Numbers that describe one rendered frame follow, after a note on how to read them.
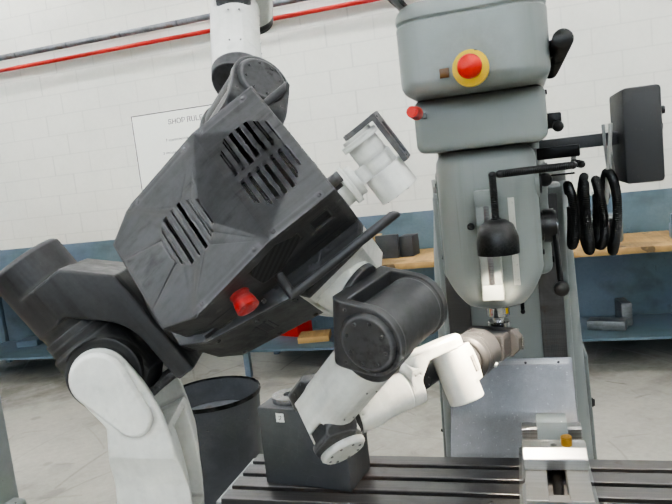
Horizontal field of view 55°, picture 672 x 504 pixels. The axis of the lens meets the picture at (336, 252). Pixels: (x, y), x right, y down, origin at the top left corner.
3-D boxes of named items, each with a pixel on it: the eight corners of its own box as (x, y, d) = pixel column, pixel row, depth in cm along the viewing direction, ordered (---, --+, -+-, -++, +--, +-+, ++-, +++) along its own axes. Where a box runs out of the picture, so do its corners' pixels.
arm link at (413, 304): (364, 402, 87) (417, 342, 79) (318, 355, 90) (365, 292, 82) (404, 364, 96) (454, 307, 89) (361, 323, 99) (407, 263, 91)
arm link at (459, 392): (482, 327, 121) (457, 343, 112) (504, 380, 120) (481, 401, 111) (433, 343, 127) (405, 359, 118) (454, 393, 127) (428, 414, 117)
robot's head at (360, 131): (367, 190, 97) (407, 160, 95) (332, 145, 96) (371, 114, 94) (373, 181, 103) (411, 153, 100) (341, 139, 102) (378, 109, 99)
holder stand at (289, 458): (351, 492, 142) (341, 406, 140) (266, 482, 152) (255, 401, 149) (371, 467, 153) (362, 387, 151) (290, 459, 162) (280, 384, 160)
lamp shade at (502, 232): (488, 258, 107) (485, 221, 106) (470, 254, 114) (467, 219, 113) (527, 252, 108) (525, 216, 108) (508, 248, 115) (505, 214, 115)
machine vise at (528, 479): (606, 539, 115) (603, 482, 114) (520, 535, 119) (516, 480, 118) (585, 452, 148) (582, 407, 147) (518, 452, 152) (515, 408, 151)
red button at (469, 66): (482, 76, 103) (480, 50, 102) (457, 79, 104) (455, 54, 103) (483, 78, 106) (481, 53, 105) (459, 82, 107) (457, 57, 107)
